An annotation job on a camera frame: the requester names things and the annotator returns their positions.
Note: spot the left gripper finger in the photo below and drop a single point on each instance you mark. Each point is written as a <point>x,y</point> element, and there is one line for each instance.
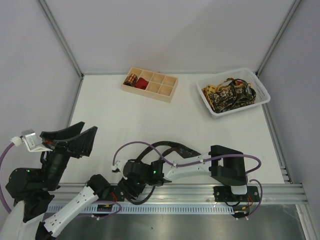
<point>53,137</point>
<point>82,144</point>

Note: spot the white plastic basket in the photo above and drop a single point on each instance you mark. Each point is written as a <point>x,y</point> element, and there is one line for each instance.
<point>262,95</point>

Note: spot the yellow patterned tie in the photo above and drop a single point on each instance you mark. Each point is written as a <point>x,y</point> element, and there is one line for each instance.
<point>223,94</point>

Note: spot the rolled red tie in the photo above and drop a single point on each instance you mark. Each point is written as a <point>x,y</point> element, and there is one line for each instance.
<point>141,83</point>

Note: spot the white slotted cable duct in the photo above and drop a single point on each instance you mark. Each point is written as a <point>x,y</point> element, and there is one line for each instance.
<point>158,209</point>

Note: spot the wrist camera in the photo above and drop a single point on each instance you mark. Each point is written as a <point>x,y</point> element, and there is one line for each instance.
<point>31,141</point>
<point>118,166</point>

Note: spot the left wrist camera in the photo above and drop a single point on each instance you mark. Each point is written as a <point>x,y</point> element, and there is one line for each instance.
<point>31,141</point>

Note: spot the right aluminium frame post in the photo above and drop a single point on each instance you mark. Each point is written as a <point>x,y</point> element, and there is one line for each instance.
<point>279,34</point>

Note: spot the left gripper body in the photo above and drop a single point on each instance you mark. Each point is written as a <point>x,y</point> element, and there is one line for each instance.
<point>66,147</point>

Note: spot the aluminium frame post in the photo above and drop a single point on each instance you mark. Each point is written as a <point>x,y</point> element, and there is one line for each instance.
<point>43,5</point>
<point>279,34</point>

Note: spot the rolled brown patterned tie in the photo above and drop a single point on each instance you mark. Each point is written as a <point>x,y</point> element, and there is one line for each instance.
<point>131,80</point>

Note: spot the brown blue-flowered tie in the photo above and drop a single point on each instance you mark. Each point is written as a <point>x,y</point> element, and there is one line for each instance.
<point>182,150</point>

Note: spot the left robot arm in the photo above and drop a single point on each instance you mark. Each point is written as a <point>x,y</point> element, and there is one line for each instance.
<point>31,188</point>

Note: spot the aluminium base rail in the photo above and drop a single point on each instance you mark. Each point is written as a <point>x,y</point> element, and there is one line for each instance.
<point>197,194</point>

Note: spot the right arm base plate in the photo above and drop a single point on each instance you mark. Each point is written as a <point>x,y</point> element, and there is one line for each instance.
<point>224,193</point>

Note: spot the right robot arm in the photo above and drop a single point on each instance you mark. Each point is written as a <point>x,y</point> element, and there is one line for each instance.
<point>223,164</point>

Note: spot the wooden compartment box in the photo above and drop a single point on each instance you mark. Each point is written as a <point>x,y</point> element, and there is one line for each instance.
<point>161,86</point>

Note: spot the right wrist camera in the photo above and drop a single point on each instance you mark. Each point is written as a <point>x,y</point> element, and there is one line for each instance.
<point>118,166</point>

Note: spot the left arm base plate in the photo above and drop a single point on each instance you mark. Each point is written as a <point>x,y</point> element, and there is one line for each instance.
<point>115,194</point>

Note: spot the left aluminium frame post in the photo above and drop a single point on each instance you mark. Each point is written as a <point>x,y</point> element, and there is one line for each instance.
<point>43,5</point>

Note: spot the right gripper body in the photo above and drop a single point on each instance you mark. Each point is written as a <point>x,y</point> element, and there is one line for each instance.
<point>127,188</point>

